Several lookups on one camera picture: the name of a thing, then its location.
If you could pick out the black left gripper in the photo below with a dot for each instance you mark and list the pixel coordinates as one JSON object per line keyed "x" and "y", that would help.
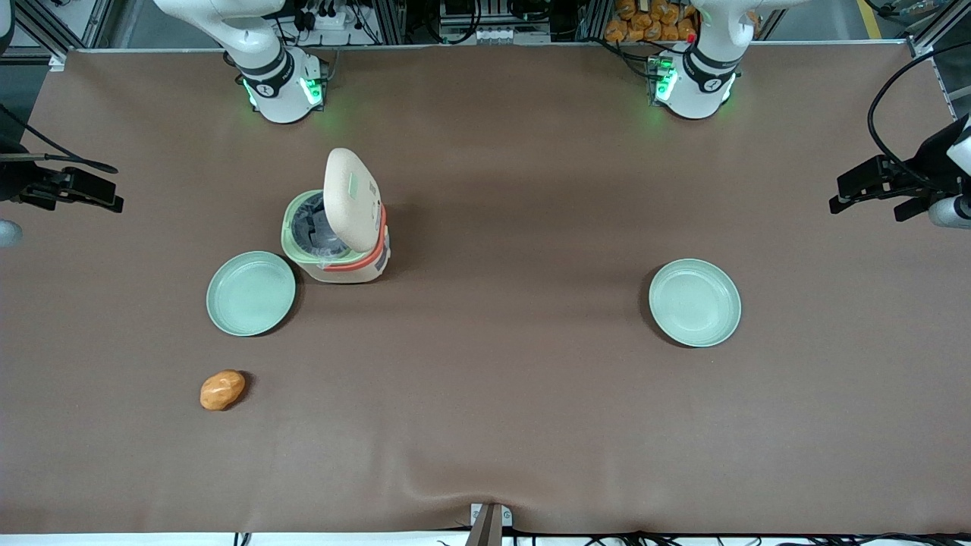
{"x": 927, "y": 163}

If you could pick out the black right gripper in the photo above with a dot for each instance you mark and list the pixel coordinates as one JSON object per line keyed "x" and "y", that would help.
{"x": 17, "y": 184}

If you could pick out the beige rice cooker orange trim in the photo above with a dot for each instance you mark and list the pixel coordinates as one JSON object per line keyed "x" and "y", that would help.
{"x": 349, "y": 205}

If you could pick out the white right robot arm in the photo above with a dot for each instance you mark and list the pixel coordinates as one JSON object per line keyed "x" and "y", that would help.
{"x": 281, "y": 98}

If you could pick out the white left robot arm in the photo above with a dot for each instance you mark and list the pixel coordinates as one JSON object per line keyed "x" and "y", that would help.
{"x": 698, "y": 91}

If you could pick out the pale green plate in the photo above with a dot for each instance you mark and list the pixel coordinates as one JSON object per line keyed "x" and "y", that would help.
{"x": 695, "y": 303}
{"x": 250, "y": 294}

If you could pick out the orange potato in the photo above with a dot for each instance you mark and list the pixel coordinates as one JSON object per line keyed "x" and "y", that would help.
{"x": 222, "y": 390}

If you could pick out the white power strip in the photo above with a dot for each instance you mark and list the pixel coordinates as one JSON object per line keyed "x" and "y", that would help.
{"x": 328, "y": 17}

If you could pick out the orange snack bags pile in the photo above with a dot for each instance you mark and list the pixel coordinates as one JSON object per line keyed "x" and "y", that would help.
{"x": 652, "y": 21}

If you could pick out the silver electronics box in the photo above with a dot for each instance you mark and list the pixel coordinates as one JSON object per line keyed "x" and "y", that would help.
{"x": 493, "y": 30}

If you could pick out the brown table cloth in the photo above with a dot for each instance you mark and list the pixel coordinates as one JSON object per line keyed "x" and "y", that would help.
{"x": 493, "y": 394}

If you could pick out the aluminium frame post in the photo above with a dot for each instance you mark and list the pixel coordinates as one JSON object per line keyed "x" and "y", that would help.
{"x": 929, "y": 34}
{"x": 53, "y": 30}

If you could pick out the metal clamp bracket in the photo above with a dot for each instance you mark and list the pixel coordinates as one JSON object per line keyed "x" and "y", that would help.
{"x": 491, "y": 523}

